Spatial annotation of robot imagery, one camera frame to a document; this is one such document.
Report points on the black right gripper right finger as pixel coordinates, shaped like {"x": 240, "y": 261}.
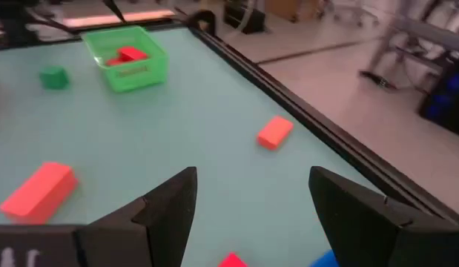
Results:
{"x": 362, "y": 230}

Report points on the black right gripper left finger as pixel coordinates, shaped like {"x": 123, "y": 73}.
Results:
{"x": 166, "y": 222}

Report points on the red block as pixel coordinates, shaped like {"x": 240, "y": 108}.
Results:
{"x": 233, "y": 261}
{"x": 132, "y": 53}

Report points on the orange rectangular block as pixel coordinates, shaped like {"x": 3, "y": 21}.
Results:
{"x": 275, "y": 132}
{"x": 36, "y": 193}

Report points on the green cube block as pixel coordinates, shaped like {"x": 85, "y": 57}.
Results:
{"x": 54, "y": 78}

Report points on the blue plastic basket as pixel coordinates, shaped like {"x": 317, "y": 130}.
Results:
{"x": 322, "y": 262}

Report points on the green plastic basket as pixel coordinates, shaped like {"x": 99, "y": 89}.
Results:
{"x": 140, "y": 76}

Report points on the black case with blue lights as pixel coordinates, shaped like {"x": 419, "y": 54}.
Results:
{"x": 444, "y": 104}

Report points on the grey metal table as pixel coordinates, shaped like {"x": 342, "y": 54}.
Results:
{"x": 418, "y": 33}

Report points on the wooden table side board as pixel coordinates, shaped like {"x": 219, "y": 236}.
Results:
{"x": 118, "y": 18}

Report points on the black box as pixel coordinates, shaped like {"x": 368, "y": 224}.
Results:
{"x": 244, "y": 18}

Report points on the brown cardboard box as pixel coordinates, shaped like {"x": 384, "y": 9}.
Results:
{"x": 292, "y": 9}

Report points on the black table frame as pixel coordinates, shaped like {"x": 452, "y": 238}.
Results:
{"x": 362, "y": 157}

